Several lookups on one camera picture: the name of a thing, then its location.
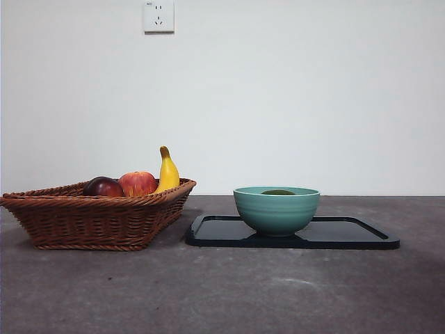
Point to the dark purple plum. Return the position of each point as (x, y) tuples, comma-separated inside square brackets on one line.
[(102, 188)]

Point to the white wall power socket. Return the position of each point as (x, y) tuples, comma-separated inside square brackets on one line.
[(159, 17)]

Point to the yellow banana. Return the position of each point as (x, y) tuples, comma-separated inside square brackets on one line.
[(169, 174)]

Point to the green avocado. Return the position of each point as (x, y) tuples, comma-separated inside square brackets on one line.
[(278, 192)]

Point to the brown wicker basket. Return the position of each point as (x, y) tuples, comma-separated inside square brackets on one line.
[(87, 222)]

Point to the red apple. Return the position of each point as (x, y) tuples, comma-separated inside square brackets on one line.
[(137, 182)]

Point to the black rectangular tray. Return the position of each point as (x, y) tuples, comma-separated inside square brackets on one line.
[(215, 233)]

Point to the teal ceramic bowl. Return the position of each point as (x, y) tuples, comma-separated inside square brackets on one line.
[(276, 214)]

